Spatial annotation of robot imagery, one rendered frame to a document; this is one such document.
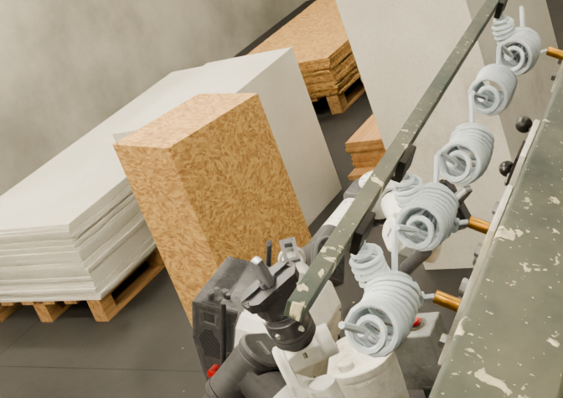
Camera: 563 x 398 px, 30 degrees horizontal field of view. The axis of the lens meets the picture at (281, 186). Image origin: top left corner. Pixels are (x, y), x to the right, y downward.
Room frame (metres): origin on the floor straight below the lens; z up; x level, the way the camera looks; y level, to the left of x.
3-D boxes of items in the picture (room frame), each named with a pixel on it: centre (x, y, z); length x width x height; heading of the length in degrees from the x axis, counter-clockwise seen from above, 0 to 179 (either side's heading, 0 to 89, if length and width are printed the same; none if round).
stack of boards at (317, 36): (8.66, -0.98, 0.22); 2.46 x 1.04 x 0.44; 143
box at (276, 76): (5.80, 0.21, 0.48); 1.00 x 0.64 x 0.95; 143
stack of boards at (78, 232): (6.64, 0.82, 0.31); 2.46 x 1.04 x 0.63; 143
